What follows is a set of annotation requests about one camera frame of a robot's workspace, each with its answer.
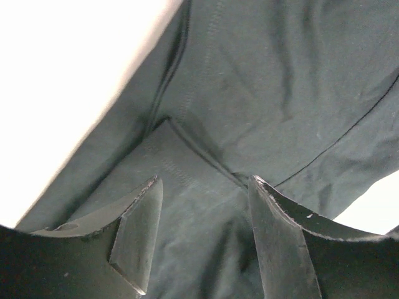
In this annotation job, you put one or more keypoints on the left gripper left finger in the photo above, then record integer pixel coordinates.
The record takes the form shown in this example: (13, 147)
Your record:
(105, 254)

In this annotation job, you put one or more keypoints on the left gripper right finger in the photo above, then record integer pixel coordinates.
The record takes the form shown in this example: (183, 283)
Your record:
(302, 254)

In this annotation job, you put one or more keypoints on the black daisy print t-shirt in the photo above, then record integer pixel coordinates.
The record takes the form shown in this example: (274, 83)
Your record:
(303, 94)

